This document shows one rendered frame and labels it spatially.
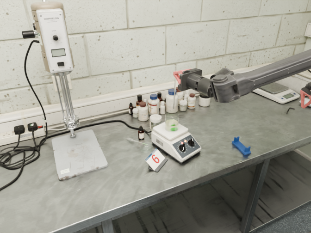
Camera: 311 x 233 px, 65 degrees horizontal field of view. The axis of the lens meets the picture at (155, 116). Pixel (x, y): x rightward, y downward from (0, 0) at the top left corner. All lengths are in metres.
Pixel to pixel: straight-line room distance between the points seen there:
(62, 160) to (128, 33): 0.71
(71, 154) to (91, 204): 0.30
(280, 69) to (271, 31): 1.14
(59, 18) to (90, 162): 0.57
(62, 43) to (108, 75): 0.53
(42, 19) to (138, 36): 0.62
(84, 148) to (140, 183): 0.34
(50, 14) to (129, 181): 0.64
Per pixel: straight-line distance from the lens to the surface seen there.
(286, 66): 0.85
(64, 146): 1.21
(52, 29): 0.89
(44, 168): 1.13
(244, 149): 1.18
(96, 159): 1.09
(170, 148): 1.06
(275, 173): 2.20
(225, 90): 0.79
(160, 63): 1.47
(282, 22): 2.03
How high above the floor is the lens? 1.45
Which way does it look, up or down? 30 degrees down
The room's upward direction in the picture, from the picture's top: straight up
